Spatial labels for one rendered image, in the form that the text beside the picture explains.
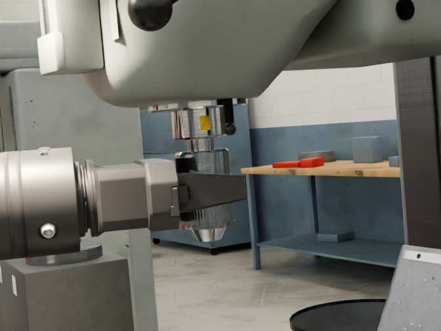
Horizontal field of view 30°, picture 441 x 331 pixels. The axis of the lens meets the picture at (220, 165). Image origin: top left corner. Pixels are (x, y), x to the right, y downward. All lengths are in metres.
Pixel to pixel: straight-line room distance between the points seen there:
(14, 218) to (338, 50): 0.30
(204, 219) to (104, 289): 0.29
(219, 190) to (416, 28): 0.21
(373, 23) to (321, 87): 6.75
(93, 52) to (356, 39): 0.21
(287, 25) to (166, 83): 0.11
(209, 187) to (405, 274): 0.43
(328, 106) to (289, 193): 1.05
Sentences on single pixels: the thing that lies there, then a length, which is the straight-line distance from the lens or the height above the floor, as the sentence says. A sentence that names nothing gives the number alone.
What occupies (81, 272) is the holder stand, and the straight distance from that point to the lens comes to 0.94.
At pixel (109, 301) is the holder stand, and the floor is 1.10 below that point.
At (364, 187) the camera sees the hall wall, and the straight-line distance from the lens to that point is 7.06.
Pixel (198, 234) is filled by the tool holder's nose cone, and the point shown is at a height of 1.20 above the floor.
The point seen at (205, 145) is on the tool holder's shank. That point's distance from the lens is 0.70.
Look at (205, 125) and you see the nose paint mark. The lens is 0.68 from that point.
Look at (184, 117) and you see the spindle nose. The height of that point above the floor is 1.30.
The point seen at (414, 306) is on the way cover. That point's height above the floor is 1.05.
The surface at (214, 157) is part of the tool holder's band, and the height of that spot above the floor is 1.26.
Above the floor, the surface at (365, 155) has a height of 0.94.
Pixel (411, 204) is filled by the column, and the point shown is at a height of 1.17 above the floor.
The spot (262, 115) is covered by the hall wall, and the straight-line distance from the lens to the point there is 8.22.
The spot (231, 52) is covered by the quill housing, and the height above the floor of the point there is 1.34.
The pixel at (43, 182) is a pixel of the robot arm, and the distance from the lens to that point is 0.66.
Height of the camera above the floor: 1.29
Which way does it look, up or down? 3 degrees down
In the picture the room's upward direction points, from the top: 5 degrees counter-clockwise
